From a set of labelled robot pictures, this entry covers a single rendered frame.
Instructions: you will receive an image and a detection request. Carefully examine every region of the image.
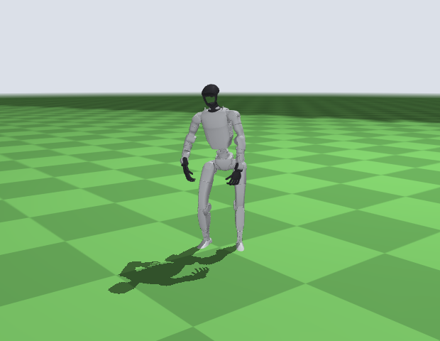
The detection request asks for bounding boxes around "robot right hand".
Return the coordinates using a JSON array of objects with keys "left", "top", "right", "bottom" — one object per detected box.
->
[{"left": 181, "top": 157, "right": 196, "bottom": 182}]

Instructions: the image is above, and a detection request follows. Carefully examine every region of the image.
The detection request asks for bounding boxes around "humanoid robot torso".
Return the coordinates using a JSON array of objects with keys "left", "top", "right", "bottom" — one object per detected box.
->
[{"left": 201, "top": 106, "right": 234, "bottom": 171}]

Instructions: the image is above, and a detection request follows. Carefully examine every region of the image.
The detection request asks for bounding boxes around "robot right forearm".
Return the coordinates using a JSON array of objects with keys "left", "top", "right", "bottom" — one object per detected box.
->
[{"left": 180, "top": 134, "right": 192, "bottom": 164}]

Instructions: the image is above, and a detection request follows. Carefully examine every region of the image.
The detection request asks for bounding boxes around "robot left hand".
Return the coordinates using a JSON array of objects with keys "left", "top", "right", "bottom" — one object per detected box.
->
[{"left": 226, "top": 163, "right": 243, "bottom": 185}]

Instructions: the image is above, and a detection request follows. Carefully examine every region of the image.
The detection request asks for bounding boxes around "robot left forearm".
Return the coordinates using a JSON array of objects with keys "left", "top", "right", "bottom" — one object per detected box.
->
[{"left": 236, "top": 136, "right": 246, "bottom": 170}]

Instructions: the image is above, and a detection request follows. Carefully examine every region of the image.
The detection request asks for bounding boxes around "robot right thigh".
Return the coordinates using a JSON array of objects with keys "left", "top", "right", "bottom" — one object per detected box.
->
[{"left": 198, "top": 160, "right": 217, "bottom": 214}]

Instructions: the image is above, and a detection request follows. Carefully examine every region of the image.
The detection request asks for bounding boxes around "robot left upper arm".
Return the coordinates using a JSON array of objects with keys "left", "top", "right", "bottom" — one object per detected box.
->
[{"left": 226, "top": 110, "right": 246, "bottom": 145}]

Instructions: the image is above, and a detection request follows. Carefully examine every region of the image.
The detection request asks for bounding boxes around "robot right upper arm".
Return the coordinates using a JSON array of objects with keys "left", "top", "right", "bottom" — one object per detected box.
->
[{"left": 187, "top": 112, "right": 202, "bottom": 144}]

